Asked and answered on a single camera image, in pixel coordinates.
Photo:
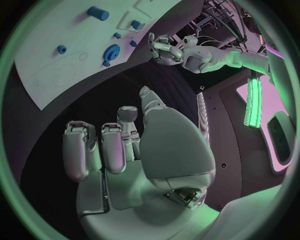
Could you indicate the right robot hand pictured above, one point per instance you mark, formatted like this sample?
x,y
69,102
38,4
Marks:
x,y
168,150

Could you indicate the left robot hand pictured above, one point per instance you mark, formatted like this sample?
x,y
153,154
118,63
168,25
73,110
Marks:
x,y
165,51

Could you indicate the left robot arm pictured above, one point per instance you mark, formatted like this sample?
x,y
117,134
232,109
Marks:
x,y
211,53

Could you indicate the white task board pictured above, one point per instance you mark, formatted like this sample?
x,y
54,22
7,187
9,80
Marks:
x,y
77,33

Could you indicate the small blue plug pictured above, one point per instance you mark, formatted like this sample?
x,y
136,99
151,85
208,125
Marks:
x,y
132,43

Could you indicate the blue block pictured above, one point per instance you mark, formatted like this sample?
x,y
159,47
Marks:
x,y
136,25

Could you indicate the small blue peg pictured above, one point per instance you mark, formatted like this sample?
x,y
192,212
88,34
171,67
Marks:
x,y
117,35

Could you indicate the blue gear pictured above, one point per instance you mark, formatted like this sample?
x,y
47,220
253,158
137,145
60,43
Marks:
x,y
112,53

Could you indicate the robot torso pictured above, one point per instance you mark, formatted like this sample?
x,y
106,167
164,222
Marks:
x,y
229,131

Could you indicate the blue long cylinder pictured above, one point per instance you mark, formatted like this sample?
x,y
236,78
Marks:
x,y
98,13

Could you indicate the glowing light bar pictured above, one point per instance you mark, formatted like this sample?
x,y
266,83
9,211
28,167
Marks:
x,y
253,101

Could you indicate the blue short cylinder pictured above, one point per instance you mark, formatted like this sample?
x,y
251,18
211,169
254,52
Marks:
x,y
62,49

